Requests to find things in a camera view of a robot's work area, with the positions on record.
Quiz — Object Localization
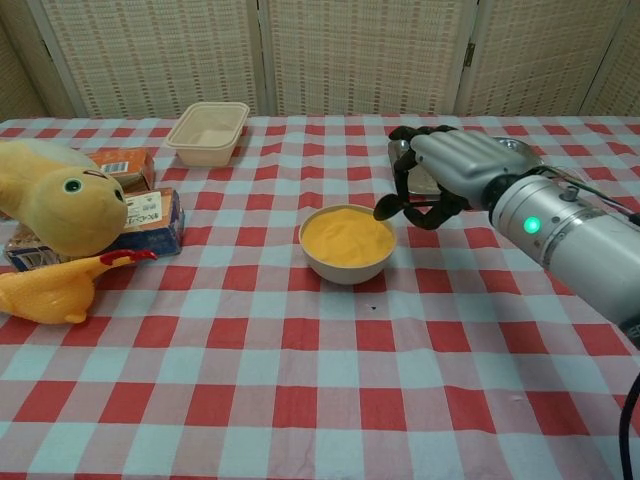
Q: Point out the small orange cardboard box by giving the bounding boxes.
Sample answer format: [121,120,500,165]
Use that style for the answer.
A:
[87,148,157,194]

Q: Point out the yellow plush toy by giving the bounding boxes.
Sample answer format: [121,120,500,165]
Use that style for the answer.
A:
[0,138,129,256]

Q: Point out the woven beige folding screen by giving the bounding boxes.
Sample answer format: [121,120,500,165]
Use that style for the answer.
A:
[0,0,640,121]

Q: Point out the off-white round bowl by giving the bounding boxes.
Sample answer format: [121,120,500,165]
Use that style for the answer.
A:
[298,203,398,286]

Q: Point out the thin coloured wrist wires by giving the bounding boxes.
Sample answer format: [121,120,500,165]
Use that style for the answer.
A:
[537,164,640,226]

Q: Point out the thick black cable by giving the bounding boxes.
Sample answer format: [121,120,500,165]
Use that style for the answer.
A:
[618,369,640,480]

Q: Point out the metal tray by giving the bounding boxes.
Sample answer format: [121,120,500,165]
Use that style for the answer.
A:
[387,136,547,200]

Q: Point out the black spoon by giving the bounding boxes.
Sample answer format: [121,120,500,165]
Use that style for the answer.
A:
[373,194,444,223]

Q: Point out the orange and blue carton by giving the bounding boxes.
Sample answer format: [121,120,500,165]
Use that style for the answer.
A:
[3,187,186,273]

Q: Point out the red white checkered tablecloth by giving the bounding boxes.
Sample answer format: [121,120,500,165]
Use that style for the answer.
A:
[0,114,640,480]

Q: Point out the beige plastic container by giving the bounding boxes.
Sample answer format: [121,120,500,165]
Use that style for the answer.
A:
[164,101,251,168]

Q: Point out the yellow rubber chicken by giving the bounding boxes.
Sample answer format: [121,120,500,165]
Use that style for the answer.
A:
[0,248,158,326]

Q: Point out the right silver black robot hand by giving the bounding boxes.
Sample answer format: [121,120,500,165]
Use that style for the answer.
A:
[388,124,534,231]

